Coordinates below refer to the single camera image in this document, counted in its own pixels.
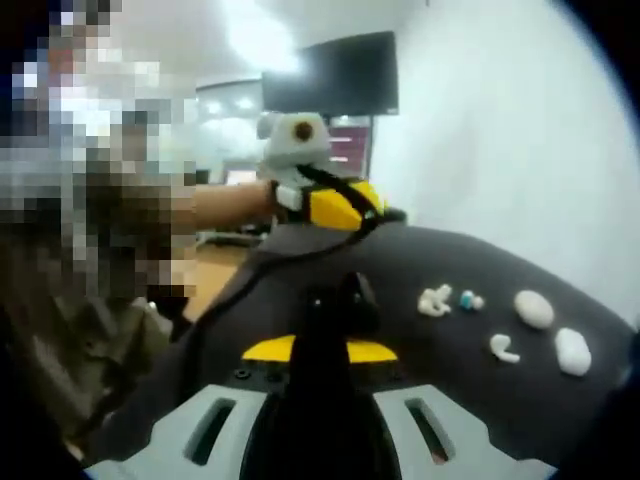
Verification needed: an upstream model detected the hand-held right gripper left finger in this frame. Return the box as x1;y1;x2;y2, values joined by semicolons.
82;333;321;480

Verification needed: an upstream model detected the black wall monitor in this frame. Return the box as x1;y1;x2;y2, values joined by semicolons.
260;30;400;117

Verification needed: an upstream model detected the white stem earphone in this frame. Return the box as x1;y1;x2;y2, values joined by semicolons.
488;333;522;364

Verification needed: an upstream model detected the black charging case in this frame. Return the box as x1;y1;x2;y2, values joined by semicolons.
299;271;379;346

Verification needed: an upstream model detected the white rounded charging case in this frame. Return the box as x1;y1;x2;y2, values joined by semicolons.
553;327;593;376

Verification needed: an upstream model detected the beige oval charging case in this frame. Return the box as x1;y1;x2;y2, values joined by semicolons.
513;289;555;329

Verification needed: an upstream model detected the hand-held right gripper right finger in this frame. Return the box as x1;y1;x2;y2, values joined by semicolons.
319;338;559;480

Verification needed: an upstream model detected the monitor with maroon screen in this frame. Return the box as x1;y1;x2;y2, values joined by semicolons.
327;115;374;174

